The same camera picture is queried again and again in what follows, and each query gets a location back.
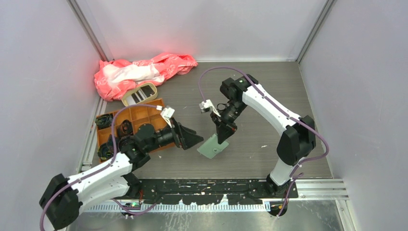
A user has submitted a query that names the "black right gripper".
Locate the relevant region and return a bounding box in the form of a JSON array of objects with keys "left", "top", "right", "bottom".
[{"left": 210, "top": 100, "right": 247, "bottom": 144}]

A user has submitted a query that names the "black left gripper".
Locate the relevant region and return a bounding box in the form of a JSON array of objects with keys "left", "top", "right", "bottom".
[{"left": 145, "top": 116, "right": 203, "bottom": 153}]

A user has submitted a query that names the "green leather card holder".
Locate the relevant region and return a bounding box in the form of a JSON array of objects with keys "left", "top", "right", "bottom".
[{"left": 197, "top": 133, "right": 229, "bottom": 159}]

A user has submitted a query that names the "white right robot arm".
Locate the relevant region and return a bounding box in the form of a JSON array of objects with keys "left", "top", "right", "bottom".
[{"left": 211, "top": 76, "right": 316, "bottom": 198}]

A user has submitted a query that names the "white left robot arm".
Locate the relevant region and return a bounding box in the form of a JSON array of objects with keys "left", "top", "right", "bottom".
[{"left": 39, "top": 118, "right": 204, "bottom": 230}]

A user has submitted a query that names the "beige oval card tray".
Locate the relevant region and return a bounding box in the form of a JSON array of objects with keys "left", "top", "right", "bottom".
[{"left": 121, "top": 83, "right": 158, "bottom": 106}]

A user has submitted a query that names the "orange compartment organizer box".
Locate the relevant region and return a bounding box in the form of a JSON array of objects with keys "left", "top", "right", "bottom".
[{"left": 96, "top": 98, "right": 167, "bottom": 163}]

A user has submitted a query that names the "black roll in organizer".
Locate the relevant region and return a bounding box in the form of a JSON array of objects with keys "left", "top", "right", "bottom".
[{"left": 116, "top": 119, "right": 134, "bottom": 138}]

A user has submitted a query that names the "dark bundle in organizer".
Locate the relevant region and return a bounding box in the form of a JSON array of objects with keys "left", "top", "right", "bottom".
[{"left": 94, "top": 113, "right": 114, "bottom": 130}]

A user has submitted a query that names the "pink and white plastic bag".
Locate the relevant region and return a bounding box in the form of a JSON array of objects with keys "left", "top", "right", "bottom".
[{"left": 94, "top": 52, "right": 198, "bottom": 102}]

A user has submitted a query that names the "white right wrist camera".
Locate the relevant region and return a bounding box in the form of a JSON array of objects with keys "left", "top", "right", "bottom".
[{"left": 199, "top": 100, "right": 221, "bottom": 118}]

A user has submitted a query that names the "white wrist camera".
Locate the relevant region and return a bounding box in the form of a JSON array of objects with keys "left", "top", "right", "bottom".
[
  {"left": 199, "top": 100, "right": 221, "bottom": 118},
  {"left": 156, "top": 105, "right": 175, "bottom": 128}
]

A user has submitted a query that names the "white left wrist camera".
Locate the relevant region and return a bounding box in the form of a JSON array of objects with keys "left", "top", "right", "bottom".
[{"left": 156, "top": 105, "right": 175, "bottom": 128}]

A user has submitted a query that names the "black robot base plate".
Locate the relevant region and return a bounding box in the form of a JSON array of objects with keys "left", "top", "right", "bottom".
[{"left": 110, "top": 178, "right": 299, "bottom": 206}]

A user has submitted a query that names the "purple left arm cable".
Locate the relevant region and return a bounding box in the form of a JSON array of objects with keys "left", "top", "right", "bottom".
[{"left": 38, "top": 103, "right": 163, "bottom": 231}]

